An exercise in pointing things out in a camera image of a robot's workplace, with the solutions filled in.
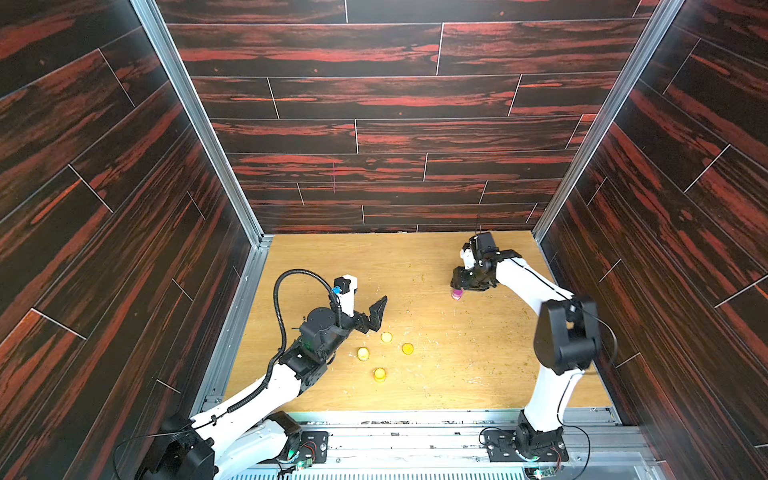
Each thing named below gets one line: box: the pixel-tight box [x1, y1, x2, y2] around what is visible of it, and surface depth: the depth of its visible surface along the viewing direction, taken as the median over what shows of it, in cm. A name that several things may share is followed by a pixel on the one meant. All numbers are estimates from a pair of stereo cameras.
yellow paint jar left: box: [357, 347, 370, 361], surface depth 90 cm
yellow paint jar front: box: [373, 367, 387, 383], surface depth 86 cm
